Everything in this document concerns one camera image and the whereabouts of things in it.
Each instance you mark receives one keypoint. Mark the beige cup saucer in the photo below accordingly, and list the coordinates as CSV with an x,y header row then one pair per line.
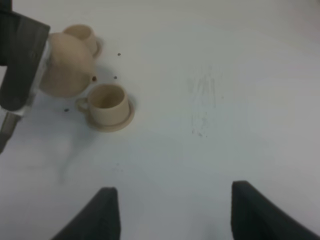
x,y
111,128
98,50

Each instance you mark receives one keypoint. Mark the near beige cup saucer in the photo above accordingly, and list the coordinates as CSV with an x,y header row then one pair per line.
x,y
111,128

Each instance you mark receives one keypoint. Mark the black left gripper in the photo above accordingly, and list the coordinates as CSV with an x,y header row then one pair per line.
x,y
23,51

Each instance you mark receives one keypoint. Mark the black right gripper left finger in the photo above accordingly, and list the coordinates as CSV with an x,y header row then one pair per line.
x,y
98,220

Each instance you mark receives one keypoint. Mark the near beige teacup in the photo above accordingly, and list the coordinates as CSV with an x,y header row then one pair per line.
x,y
108,104

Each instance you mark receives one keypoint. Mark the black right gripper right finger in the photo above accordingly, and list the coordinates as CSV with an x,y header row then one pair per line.
x,y
254,217

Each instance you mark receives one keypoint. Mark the beige teacup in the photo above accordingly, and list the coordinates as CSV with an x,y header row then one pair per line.
x,y
108,104
85,34

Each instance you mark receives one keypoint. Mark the far beige cup saucer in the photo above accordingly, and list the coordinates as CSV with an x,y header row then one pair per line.
x,y
98,50

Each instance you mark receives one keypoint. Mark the beige ceramic teapot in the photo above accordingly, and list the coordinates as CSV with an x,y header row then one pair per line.
x,y
70,68

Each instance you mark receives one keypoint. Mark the far beige teacup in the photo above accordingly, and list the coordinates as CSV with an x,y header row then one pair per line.
x,y
85,34

